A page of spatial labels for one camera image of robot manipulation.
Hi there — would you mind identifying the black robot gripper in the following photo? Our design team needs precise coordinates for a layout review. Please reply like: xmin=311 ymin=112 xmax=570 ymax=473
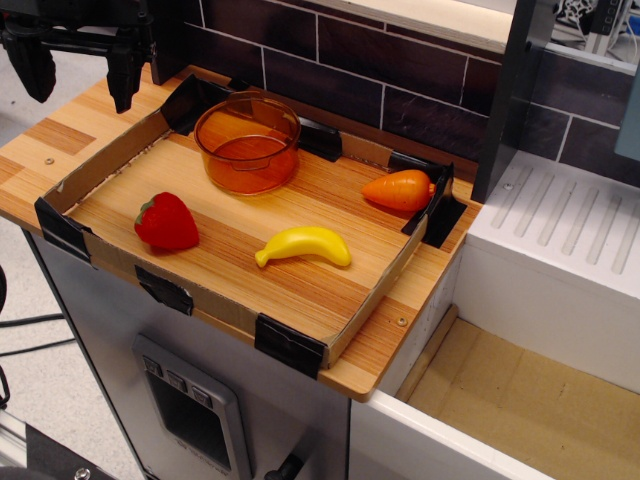
xmin=1 ymin=1 xmax=156 ymax=114

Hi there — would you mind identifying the yellow toy banana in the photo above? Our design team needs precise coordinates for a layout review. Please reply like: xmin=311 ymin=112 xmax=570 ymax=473
xmin=254 ymin=226 xmax=352 ymax=267

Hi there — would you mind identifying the taped cardboard fence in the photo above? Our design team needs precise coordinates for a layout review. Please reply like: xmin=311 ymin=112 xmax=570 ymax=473
xmin=35 ymin=76 xmax=476 ymax=376

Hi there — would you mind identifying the transparent orange plastic pot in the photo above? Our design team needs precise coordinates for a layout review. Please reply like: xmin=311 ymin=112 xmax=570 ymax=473
xmin=193 ymin=93 xmax=302 ymax=195

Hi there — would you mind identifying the red toy strawberry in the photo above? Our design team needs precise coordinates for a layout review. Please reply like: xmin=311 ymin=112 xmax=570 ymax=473
xmin=134 ymin=192 xmax=200 ymax=250

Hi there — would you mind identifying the orange toy carrot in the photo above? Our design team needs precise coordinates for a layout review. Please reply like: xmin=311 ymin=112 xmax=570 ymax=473
xmin=361 ymin=169 xmax=436 ymax=212

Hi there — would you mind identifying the grey toy oven cabinet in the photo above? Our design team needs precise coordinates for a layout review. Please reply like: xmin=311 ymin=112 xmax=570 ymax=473
xmin=28 ymin=235 xmax=350 ymax=479

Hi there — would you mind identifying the black oven knob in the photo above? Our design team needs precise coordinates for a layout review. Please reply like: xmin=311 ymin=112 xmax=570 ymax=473
xmin=264 ymin=454 xmax=304 ymax=480

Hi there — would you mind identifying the white toy sink unit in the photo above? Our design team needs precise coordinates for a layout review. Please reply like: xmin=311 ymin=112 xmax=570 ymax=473
xmin=349 ymin=153 xmax=639 ymax=479

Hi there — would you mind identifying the black floor cable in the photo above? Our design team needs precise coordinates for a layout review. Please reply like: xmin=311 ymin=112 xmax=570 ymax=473
xmin=0 ymin=313 xmax=77 ymax=358

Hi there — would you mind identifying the dark grey upright post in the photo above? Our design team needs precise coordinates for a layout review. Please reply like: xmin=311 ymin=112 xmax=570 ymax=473
xmin=471 ymin=0 xmax=557 ymax=203

